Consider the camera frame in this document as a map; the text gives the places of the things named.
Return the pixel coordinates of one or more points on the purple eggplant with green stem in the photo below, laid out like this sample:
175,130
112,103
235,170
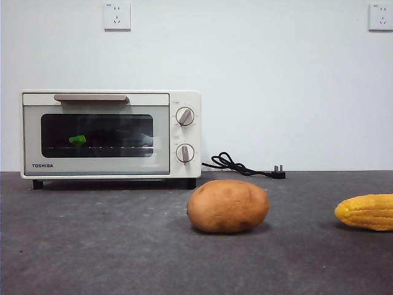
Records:
76,140

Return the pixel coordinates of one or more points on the round oven timer knob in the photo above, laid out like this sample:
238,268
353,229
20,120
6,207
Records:
185,152

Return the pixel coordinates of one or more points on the white toaster oven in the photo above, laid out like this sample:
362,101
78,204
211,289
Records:
184,135

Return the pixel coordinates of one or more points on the round oven temperature knob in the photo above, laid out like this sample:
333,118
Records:
185,116

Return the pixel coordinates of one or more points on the brown potato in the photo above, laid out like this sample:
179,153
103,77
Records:
227,206

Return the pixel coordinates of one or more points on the yellow corn cob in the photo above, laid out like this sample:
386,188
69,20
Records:
368,212

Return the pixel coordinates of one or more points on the white wall socket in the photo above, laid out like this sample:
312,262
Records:
117,16
381,17

